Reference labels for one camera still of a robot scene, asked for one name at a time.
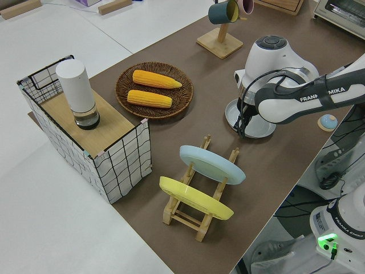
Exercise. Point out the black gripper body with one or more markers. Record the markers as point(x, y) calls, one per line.
point(248, 111)

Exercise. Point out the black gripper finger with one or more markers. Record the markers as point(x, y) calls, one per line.
point(243, 128)
point(237, 129)

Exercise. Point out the gray round plate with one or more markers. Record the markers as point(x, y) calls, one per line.
point(262, 128)

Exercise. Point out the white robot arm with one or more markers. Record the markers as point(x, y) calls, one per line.
point(285, 100)

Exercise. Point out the light blue round plate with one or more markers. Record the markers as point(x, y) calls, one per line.
point(211, 165)

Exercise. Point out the yellow round plate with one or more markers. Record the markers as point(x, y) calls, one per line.
point(196, 199)

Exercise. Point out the wooden plate rack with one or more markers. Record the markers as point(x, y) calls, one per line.
point(185, 221)

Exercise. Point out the brown table mat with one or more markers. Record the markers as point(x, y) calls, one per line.
point(199, 125)

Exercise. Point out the brown wicker basket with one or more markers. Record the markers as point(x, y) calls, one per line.
point(182, 102)

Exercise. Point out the wooden mug stand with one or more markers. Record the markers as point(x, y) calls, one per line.
point(221, 42)

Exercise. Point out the blue service bell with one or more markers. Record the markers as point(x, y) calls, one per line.
point(328, 122)

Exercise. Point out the yellow corn cob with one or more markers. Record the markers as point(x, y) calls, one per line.
point(149, 98)
point(155, 79)

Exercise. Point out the dark blue mug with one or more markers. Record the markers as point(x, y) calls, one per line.
point(219, 12)

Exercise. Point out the pink mug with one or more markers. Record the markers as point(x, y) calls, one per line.
point(246, 5)

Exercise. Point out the wooden cabinet box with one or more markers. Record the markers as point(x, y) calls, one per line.
point(282, 5)

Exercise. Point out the white toaster oven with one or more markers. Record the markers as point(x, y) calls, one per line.
point(342, 14)

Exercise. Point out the white cylinder with metal base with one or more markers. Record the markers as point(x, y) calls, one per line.
point(75, 85)

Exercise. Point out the light wooden block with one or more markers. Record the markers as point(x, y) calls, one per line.
point(114, 7)
point(17, 10)

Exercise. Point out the purple tissue box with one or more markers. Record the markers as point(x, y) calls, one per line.
point(87, 2)

